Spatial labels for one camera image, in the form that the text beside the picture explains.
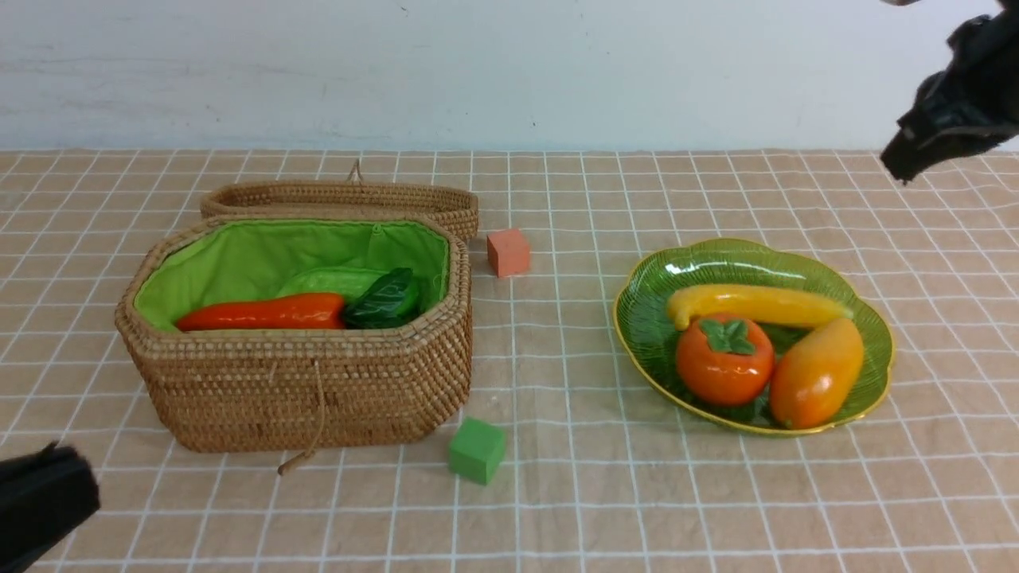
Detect orange carrot green leaves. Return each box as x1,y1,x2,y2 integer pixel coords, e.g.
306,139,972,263
175,267,424,331

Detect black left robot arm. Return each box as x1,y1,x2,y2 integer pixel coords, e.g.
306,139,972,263
1,440,101,572

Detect orange persimmon green leaf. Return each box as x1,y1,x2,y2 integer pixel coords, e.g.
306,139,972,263
676,313,777,407

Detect orange foam cube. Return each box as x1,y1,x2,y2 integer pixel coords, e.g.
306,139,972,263
486,228,531,279

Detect woven wicker basket lid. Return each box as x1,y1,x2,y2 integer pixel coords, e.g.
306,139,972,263
200,160,479,241

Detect green foam cube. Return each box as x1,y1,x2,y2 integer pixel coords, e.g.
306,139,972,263
447,417,507,485

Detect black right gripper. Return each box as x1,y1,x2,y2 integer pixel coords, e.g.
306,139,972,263
880,12,1017,184

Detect green glass leaf plate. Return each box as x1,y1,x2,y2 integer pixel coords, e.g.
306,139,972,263
614,238,896,438

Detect yellow banana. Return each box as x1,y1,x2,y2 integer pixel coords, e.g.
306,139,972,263
666,283,854,331

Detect orange yellow mango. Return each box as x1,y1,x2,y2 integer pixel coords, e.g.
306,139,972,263
768,318,864,431

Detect woven wicker basket green lining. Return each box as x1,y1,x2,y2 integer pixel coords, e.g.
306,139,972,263
114,212,473,453

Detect beige checkered tablecloth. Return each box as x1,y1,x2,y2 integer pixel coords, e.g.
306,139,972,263
1,150,1017,572

